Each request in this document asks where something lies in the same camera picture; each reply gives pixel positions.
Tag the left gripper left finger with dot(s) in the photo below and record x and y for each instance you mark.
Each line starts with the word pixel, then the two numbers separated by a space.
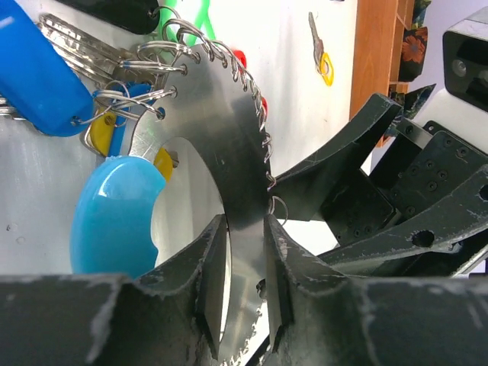
pixel 186 324

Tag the yellow open key tag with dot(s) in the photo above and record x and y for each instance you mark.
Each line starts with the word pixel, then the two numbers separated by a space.
pixel 326 69

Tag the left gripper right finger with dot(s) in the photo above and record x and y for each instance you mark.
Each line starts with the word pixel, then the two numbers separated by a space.
pixel 309 304

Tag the blue key fob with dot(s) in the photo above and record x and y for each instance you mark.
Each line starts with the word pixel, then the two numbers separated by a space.
pixel 36 80

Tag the wooden compartment tray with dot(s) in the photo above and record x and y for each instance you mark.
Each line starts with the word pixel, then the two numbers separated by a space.
pixel 373 50

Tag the red key tag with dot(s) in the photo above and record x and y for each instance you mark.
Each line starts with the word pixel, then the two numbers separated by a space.
pixel 243 62

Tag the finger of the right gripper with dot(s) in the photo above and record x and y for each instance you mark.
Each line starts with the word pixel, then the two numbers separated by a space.
pixel 313 183
pixel 439 229

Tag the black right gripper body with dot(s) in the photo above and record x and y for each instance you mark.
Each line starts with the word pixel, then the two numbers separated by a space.
pixel 407 181

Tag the dark floral scrunchie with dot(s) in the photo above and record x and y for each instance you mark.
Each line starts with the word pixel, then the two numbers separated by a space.
pixel 410 43

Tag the light blue handle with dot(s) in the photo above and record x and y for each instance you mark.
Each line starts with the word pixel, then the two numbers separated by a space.
pixel 112 220

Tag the black key tag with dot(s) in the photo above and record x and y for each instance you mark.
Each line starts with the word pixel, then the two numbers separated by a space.
pixel 139 17

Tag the silver key on yellow tag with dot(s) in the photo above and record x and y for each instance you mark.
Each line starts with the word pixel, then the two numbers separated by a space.
pixel 318 48

